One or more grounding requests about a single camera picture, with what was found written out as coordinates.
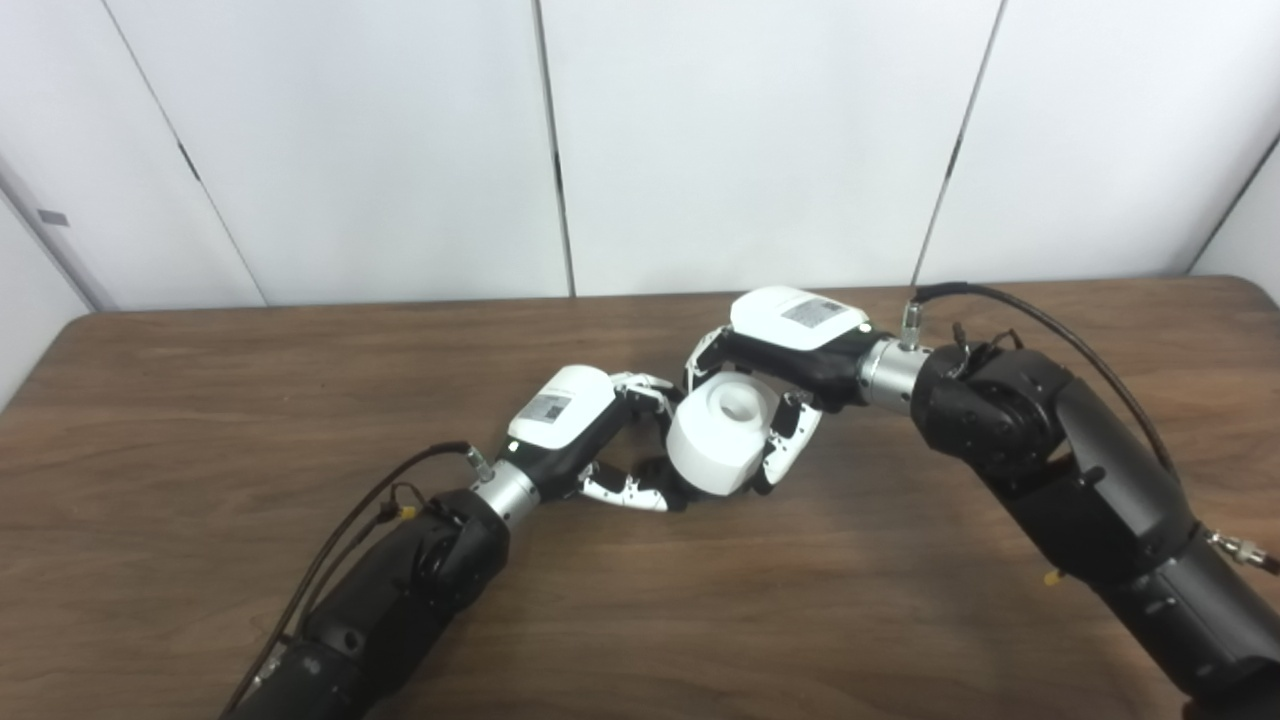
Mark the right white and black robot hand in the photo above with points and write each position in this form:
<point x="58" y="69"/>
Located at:
<point x="800" y="335"/>

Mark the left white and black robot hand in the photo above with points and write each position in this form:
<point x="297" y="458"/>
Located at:
<point x="560" y="410"/>

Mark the black holder part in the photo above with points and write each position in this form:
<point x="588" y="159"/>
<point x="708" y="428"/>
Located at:
<point x="665" y="475"/>

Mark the round white piece with holes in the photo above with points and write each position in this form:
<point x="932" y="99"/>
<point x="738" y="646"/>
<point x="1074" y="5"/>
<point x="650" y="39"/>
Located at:
<point x="710" y="450"/>

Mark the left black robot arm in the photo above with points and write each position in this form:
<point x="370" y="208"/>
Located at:
<point x="390" y="600"/>

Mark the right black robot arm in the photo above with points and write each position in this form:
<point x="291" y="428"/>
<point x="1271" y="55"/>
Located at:
<point x="1080" y="480"/>

